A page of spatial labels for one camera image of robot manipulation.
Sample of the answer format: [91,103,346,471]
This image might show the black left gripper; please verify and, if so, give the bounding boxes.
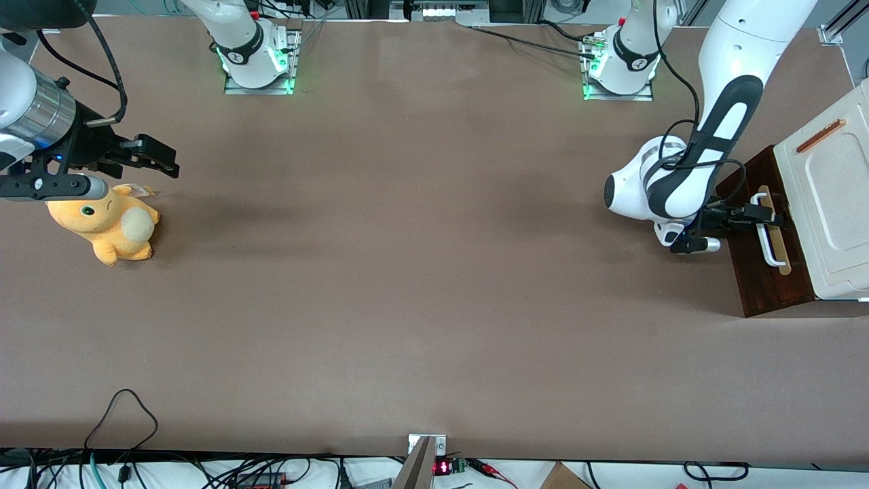
[688,202,788,239]

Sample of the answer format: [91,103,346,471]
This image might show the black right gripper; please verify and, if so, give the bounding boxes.
[46,104,181,179]

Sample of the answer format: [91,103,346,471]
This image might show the dark wood drawer white handle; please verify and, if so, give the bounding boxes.
[715,158,792,319]

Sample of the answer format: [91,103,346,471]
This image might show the orange plush toy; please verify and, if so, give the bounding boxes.
[45,183,161,267]

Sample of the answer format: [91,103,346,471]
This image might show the brown cardboard piece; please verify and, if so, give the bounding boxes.
[539,462,593,489]

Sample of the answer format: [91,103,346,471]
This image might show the white power strip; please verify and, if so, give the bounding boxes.
[414,3,491,21]

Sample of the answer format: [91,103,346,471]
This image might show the red clip leads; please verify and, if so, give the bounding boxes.
[468,460,520,488]

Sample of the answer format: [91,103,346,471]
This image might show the grey metal beam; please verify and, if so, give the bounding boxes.
[391,437,437,489]

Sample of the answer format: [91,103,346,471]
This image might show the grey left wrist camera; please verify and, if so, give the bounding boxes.
[670,236,722,255]

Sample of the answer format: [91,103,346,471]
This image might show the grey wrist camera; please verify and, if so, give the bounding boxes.
[0,175,109,202]
[670,236,722,255]

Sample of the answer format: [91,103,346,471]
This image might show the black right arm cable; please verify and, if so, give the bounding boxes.
[34,0,130,128]

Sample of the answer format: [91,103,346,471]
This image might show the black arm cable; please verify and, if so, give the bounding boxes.
[642,0,748,228]
[34,0,130,128]

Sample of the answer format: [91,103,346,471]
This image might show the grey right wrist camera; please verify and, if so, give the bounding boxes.
[0,175,109,202]

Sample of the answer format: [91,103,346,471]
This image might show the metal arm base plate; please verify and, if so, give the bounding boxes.
[223,27,303,96]
[580,31,656,103]

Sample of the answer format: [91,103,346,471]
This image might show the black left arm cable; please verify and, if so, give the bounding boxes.
[642,0,748,228]

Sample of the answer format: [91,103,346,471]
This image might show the aluminium frame profile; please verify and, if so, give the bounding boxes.
[817,0,869,47]

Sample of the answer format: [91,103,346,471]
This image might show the black looped thin cable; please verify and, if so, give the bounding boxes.
[83,388,160,453]

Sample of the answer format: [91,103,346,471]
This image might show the black cable loop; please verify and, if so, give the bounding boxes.
[683,461,750,484]

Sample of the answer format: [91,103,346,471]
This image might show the black cable across table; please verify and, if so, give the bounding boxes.
[467,24,598,59]

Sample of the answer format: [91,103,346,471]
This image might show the silver metal bracket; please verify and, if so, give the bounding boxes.
[407,434,448,456]

